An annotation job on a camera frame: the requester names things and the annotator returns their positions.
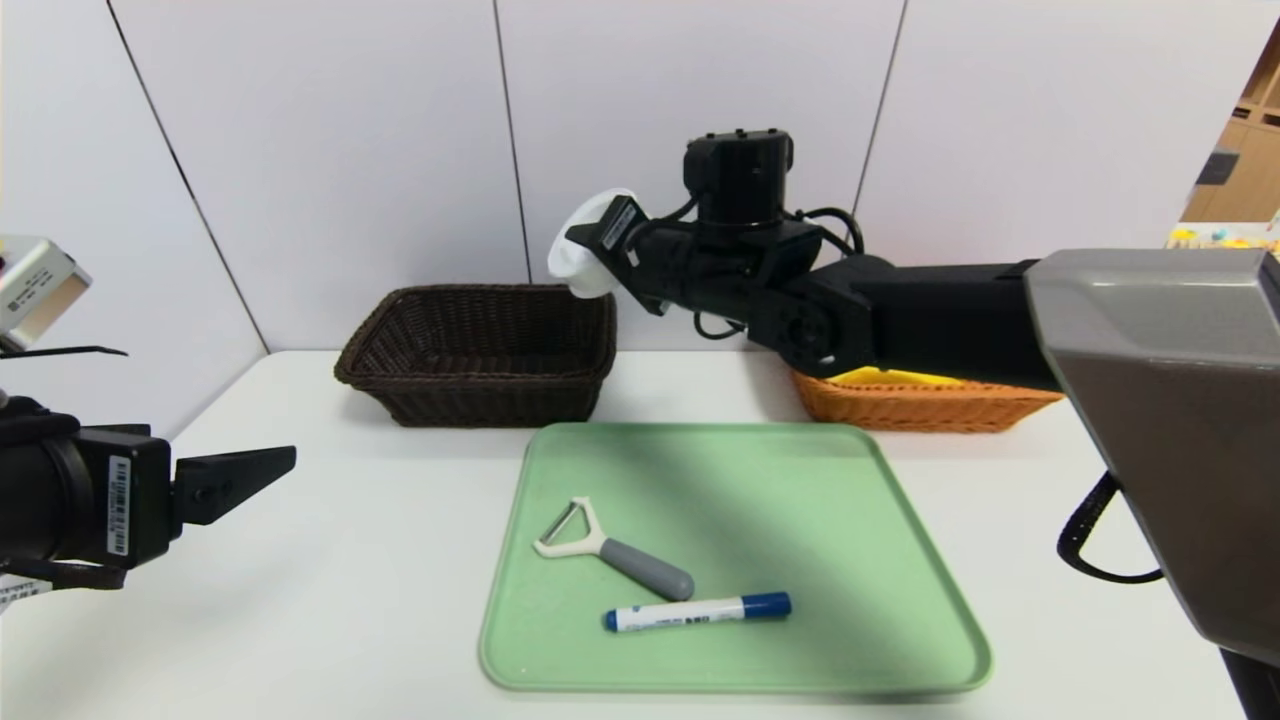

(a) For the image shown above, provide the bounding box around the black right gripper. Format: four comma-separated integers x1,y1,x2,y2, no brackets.
564,195,702,317

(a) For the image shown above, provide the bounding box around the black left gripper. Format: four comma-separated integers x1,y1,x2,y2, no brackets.
0,423,297,571

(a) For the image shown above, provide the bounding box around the clear tape roll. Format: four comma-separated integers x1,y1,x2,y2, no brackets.
547,188,641,299

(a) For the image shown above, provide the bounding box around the yellow banana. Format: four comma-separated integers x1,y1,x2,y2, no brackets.
830,367,963,387

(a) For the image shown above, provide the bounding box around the white peeler with grey handle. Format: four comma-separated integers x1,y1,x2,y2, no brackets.
533,496,694,601

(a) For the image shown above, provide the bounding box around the blue and white marker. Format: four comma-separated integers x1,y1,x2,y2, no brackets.
603,592,793,634

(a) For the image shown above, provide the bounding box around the dark brown wicker basket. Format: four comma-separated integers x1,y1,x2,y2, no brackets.
336,285,618,429

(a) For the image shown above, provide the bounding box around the orange wicker basket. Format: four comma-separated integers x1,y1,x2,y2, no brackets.
790,365,1066,433

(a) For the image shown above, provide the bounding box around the green plastic tray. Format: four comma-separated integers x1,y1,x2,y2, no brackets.
478,421,993,693

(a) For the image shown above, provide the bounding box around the brown striped plush toy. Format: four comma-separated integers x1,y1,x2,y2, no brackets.
1165,228,1280,251

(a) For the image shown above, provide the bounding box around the wooden cabinet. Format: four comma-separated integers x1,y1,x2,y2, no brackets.
1180,20,1280,223

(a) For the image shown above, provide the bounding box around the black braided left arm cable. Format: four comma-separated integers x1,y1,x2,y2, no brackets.
0,558,127,591

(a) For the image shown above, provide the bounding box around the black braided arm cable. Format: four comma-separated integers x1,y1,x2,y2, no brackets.
1057,470,1166,584
0,558,127,591

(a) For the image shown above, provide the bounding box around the thin black cable tie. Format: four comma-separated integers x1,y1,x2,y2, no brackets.
0,345,129,360

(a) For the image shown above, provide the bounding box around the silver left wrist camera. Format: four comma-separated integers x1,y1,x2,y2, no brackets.
0,236,93,351

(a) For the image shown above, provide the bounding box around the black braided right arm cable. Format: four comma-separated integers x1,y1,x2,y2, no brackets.
1057,470,1166,584

